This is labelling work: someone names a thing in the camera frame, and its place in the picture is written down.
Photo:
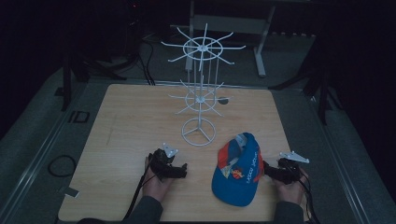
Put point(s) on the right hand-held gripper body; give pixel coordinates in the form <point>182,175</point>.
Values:
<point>288,171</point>

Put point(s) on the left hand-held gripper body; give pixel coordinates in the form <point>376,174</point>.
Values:
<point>162,163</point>

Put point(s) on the blue and red baseball cap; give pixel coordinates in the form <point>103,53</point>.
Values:
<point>238,180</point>

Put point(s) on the person's right hand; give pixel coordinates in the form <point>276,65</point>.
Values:
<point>291,191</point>

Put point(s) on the person's left hand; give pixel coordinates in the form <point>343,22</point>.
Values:
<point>155,183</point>

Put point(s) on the wooden table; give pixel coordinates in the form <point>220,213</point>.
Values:
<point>134,130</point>

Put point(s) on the grey round table cap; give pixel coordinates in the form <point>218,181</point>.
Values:
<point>223,100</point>

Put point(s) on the black tripod stand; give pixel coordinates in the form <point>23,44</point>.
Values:
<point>323,93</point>
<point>67,81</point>

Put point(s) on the black rectangular floor bracket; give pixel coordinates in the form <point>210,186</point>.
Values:
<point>79,116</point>

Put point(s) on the grey metal desk frame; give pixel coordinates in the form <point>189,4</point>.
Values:
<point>230,25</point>

